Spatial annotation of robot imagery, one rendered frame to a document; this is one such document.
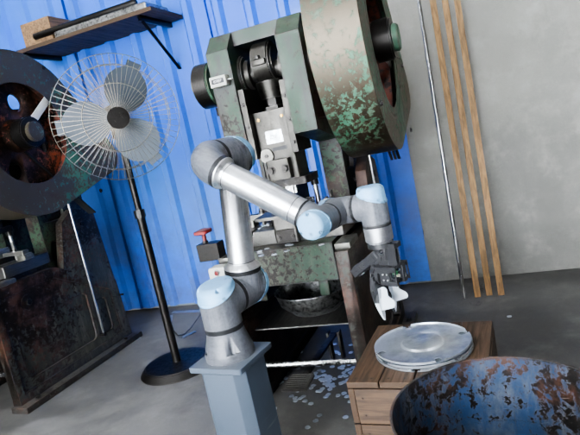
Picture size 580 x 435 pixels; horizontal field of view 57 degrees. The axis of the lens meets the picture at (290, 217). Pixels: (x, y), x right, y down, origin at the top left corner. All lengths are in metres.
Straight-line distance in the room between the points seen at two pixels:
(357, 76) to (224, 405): 1.08
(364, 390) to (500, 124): 2.04
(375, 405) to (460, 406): 0.32
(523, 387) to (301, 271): 0.98
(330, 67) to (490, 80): 1.63
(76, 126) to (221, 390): 1.48
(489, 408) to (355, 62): 1.04
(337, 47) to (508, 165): 1.76
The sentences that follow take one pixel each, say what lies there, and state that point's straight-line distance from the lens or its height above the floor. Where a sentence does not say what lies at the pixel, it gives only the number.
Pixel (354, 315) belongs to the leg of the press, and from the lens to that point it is 1.97.
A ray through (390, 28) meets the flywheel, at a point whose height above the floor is 1.36.
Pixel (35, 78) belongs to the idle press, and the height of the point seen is 1.60.
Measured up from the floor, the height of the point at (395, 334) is 0.37.
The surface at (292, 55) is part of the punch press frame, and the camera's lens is 2.06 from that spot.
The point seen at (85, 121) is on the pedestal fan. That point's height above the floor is 1.31.
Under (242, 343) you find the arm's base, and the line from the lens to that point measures 1.61.
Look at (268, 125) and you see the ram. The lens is 2.14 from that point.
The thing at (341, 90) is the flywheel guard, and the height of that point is 1.16.
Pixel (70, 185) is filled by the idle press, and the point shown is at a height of 1.04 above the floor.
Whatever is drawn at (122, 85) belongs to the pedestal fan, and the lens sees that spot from 2.65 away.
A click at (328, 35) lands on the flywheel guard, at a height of 1.33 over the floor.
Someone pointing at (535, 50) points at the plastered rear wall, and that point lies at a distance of 3.25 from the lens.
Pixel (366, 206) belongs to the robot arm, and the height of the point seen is 0.84.
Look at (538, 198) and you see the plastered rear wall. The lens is 3.30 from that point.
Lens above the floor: 1.06
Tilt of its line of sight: 9 degrees down
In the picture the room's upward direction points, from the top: 12 degrees counter-clockwise
